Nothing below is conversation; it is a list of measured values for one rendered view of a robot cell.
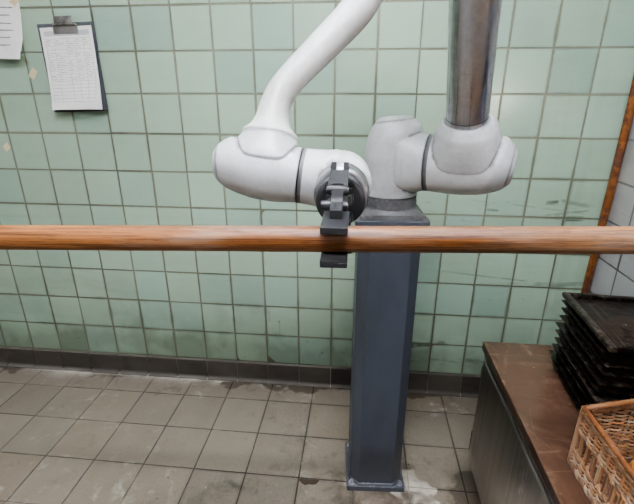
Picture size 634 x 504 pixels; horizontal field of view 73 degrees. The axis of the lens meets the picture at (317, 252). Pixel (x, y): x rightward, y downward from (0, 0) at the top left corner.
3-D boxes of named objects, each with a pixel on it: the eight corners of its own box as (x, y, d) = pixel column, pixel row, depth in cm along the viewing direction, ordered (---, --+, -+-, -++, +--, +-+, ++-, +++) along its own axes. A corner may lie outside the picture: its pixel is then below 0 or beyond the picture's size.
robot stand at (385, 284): (344, 445, 171) (352, 203, 136) (396, 447, 171) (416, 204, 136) (346, 490, 152) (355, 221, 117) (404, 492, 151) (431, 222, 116)
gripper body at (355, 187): (365, 170, 66) (367, 182, 57) (363, 222, 69) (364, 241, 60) (317, 169, 66) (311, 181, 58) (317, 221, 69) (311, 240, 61)
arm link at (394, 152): (371, 185, 134) (375, 112, 127) (430, 191, 127) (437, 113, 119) (354, 196, 120) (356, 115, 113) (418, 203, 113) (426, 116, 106)
